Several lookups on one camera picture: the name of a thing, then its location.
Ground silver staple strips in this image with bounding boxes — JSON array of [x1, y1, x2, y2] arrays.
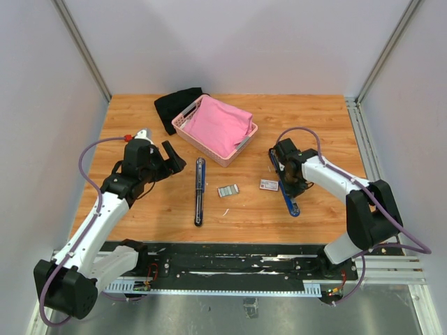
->
[[217, 184, 240, 198]]

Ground pink folded cloth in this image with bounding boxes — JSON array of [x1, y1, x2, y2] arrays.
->
[[184, 95, 253, 158]]

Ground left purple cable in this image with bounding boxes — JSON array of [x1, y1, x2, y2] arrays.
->
[[38, 134, 132, 327]]

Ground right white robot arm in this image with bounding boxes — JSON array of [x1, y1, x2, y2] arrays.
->
[[268, 138, 403, 279]]

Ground pink plastic basket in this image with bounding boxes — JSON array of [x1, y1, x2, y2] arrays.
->
[[172, 94, 258, 168]]

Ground red staple box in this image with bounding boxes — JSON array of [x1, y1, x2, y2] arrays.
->
[[259, 179, 279, 191]]

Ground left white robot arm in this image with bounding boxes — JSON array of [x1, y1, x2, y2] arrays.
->
[[34, 135, 186, 327]]

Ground purple cable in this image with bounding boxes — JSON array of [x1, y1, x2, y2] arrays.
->
[[38, 134, 132, 327], [275, 126, 432, 304]]

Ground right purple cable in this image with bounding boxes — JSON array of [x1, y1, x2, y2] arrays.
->
[[275, 126, 432, 304]]

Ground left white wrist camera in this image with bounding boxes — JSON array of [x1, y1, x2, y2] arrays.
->
[[124, 128, 154, 153]]

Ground black folded cloth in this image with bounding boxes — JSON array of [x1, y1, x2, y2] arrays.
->
[[154, 87, 204, 135]]

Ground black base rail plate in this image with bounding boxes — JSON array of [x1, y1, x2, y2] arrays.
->
[[97, 240, 360, 294]]

